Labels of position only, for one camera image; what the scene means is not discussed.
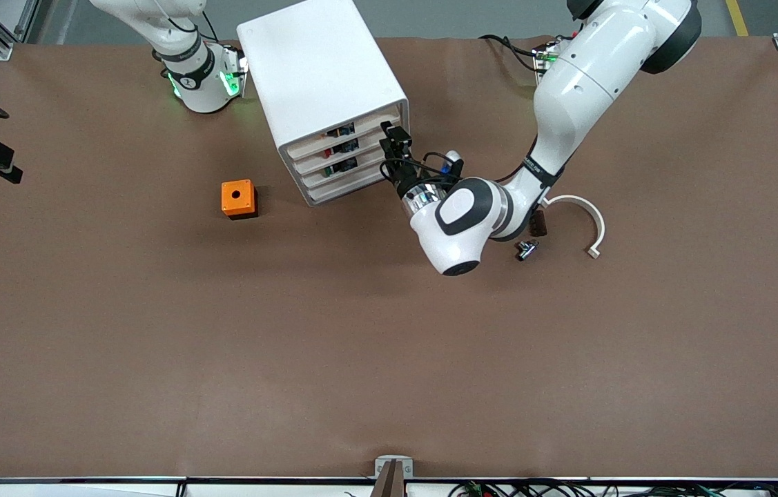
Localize white half-ring pipe clamp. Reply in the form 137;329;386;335
539;195;607;260

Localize grey metal table bracket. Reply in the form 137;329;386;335
369;456;414;497

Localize black arm base cable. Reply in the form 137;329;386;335
478;35;543;73

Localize orange button enclosure box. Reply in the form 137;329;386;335
221;179;259;220

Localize black cable bundle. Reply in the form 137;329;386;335
447;480;778;497

